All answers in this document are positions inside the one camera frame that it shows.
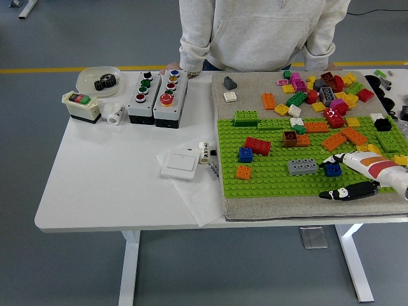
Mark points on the dark green eight-stud brick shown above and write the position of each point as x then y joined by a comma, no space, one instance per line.
297,98

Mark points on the white wall switch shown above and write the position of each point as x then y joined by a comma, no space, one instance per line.
180,165

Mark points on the green tall eight-stud brick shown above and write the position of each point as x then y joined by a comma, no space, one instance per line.
246,118

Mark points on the white pipe tee fitting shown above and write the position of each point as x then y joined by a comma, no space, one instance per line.
114,113

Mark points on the grey plastic piece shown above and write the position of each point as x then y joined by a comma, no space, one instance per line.
386,83

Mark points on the black gear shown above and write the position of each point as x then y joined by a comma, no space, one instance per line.
101,86
110,79

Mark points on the orange four-stud brick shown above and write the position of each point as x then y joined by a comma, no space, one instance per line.
243,172
303,140

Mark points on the person's left hand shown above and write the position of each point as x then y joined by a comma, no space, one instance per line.
334,67

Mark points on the red eight-stud brick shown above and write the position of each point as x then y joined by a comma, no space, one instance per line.
257,146
334,118

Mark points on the small green piece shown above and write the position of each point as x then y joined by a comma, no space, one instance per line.
380,73

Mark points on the cream red-green switch box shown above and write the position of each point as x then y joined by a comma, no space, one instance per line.
79,110

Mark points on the grey eight-stud brick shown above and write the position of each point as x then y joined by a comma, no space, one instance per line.
301,167

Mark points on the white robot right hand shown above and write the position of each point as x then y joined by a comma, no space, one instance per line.
376,165

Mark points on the black toy tyre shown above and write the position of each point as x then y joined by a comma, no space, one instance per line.
389,103
372,80
380,92

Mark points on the grey four-button control box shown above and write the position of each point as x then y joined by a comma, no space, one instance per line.
140,108

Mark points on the grey-brown mat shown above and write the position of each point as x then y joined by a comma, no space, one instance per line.
248,86

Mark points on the dark grey brick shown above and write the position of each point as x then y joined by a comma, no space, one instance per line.
318,84

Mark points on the person's right forearm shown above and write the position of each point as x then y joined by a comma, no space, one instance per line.
191,54

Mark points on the grey slope brick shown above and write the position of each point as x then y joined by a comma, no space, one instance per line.
230,83

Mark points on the pink flat tile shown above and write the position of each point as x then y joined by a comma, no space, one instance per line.
282,82

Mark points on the white bowl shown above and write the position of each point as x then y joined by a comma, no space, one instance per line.
84,79

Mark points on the grey emergency-stop control box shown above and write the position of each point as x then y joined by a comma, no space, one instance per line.
165,113

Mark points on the white square brick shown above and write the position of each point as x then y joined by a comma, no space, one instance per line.
296,122
294,110
230,97
375,116

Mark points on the person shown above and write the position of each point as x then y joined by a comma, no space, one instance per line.
255,32

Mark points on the black brick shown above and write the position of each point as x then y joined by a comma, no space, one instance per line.
382,124

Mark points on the grey hollow brick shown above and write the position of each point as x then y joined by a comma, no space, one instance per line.
327,95

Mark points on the white desk foot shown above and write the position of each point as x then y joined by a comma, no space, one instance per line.
28,8

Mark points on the white table leg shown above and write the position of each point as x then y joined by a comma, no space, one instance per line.
355,264
127,271

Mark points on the small black piece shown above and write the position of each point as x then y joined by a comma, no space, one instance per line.
392,114

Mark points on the metal floor plate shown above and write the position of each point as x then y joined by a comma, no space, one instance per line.
313,237

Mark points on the yellow brick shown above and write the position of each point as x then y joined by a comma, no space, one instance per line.
350,99
401,159
288,89
349,78
311,79
362,148
281,109
318,107
375,149
353,122

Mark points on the white paper sheet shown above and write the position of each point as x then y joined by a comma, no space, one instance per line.
204,204

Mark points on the blue four-stud brick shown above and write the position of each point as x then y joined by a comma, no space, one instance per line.
333,171
246,155

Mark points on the small black cube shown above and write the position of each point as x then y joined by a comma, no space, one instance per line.
213,153

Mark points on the pink brick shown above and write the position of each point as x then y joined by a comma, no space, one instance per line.
337,103
299,83

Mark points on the light green flat brick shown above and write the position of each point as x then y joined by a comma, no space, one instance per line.
269,125

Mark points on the white labelled tube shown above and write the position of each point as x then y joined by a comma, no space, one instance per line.
204,153

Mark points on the small black box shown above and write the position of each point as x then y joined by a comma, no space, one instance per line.
405,112

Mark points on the orange eight-stud brick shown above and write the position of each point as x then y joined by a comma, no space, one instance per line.
316,127
334,141
268,101
355,135

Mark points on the clear printed plastic bag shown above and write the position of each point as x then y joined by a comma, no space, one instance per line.
213,172

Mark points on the small dark green brick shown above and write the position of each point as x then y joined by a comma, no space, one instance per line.
299,129

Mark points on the green studded baseplate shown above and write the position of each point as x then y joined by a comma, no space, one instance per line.
274,186

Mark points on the light green studded plate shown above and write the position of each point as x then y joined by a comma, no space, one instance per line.
390,141

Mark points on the person's left forearm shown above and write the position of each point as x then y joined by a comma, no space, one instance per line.
318,54

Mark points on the person's right hand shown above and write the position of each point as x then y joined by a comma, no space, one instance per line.
172,66

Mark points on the brown hollow brick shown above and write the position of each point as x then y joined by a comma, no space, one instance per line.
290,140

